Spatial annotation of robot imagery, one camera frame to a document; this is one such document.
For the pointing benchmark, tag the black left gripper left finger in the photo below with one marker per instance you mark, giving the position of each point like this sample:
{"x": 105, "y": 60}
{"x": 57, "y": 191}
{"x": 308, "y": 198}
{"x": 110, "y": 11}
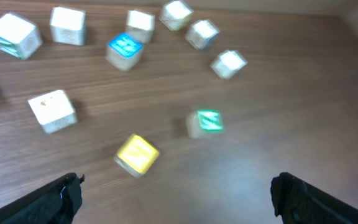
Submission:
{"x": 55, "y": 202}

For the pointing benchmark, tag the wooden block blue H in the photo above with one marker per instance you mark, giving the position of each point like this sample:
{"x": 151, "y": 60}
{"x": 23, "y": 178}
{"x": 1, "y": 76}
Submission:
{"x": 124, "y": 51}

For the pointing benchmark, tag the wooden block green Z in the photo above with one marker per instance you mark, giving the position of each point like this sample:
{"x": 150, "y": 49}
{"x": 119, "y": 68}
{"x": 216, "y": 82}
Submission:
{"x": 204, "y": 123}

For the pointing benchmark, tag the wooden block teal side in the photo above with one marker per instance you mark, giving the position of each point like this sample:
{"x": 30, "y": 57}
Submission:
{"x": 19, "y": 36}

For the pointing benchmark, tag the plain wooden picture block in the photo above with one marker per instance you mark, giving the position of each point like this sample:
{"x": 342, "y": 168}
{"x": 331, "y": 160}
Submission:
{"x": 140, "y": 25}

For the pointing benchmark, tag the wooden block yellow K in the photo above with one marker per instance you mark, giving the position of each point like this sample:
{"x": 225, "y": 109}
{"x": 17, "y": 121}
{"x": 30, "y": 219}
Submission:
{"x": 136, "y": 155}

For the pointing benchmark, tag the wooden block blue side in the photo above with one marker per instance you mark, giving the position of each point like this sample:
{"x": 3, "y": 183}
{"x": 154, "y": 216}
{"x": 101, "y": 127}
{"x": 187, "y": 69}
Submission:
{"x": 201, "y": 34}

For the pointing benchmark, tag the wooden block yellow side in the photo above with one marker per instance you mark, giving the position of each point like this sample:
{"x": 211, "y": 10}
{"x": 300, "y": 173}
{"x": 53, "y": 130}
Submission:
{"x": 175, "y": 15}

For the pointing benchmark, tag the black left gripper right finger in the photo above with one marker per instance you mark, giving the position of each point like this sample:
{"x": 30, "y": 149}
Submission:
{"x": 298, "y": 202}

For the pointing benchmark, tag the wooden block drawing top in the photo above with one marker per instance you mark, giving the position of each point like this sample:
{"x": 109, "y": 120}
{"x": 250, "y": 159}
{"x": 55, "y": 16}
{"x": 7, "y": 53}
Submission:
{"x": 54, "y": 111}

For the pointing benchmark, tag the wooden block green side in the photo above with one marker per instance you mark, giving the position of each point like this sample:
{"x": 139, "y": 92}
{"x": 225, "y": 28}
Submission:
{"x": 228, "y": 63}

